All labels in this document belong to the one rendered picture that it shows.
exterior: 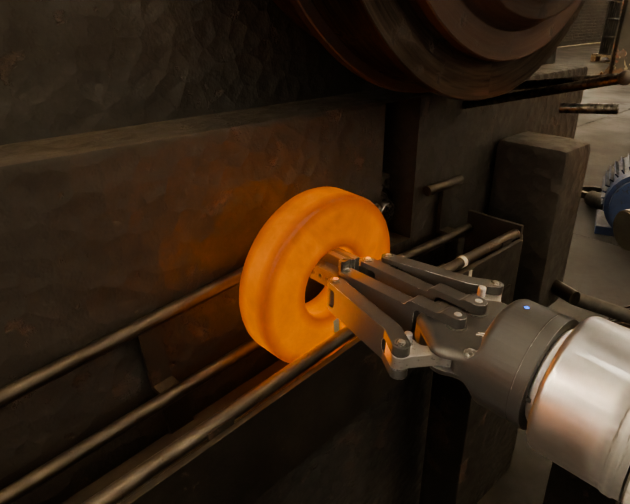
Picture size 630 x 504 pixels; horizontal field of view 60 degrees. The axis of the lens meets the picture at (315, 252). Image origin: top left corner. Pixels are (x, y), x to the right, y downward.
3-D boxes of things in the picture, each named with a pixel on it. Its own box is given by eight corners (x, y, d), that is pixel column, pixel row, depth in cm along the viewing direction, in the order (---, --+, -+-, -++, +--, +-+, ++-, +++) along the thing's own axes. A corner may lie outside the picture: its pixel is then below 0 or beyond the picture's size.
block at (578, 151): (469, 293, 83) (490, 136, 73) (496, 277, 88) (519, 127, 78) (536, 320, 76) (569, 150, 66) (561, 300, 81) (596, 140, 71)
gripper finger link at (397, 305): (463, 361, 38) (452, 370, 37) (343, 299, 45) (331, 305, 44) (472, 313, 36) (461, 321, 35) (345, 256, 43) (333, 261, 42)
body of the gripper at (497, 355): (508, 458, 32) (387, 381, 38) (570, 394, 38) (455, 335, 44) (535, 355, 29) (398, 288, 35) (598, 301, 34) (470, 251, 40)
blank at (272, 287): (221, 225, 40) (250, 240, 38) (363, 160, 49) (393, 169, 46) (249, 381, 48) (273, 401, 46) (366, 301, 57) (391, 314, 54)
